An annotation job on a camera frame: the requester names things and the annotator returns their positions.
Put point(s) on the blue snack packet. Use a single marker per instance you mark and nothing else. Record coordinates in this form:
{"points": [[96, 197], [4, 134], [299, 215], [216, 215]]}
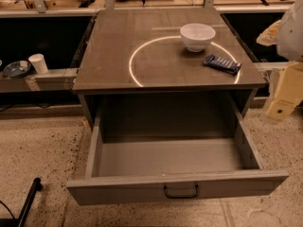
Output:
{"points": [[222, 64]]}

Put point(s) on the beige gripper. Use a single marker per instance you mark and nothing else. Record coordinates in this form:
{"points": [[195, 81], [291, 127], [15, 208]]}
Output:
{"points": [[292, 38]]}

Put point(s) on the white ceramic bowl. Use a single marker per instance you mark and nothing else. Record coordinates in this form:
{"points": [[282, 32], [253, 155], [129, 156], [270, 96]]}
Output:
{"points": [[196, 37]]}

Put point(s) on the grey cabinet with glossy top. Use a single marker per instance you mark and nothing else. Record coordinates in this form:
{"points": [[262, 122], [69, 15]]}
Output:
{"points": [[141, 51]]}

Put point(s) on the grey top drawer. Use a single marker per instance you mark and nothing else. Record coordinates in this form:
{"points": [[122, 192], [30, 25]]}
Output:
{"points": [[140, 143]]}

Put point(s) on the black stand leg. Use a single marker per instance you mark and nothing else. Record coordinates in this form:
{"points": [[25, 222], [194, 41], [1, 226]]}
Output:
{"points": [[13, 221]]}

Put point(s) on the dark round plate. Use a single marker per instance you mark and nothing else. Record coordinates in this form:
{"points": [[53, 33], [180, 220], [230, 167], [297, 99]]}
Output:
{"points": [[17, 69]]}

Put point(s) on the white paper cup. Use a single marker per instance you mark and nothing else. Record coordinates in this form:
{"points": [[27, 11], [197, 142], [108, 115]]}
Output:
{"points": [[38, 62]]}

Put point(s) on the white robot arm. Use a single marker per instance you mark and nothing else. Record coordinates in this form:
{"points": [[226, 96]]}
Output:
{"points": [[286, 34]]}

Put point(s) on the black drawer handle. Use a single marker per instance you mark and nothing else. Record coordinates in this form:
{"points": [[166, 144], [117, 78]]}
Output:
{"points": [[178, 192]]}

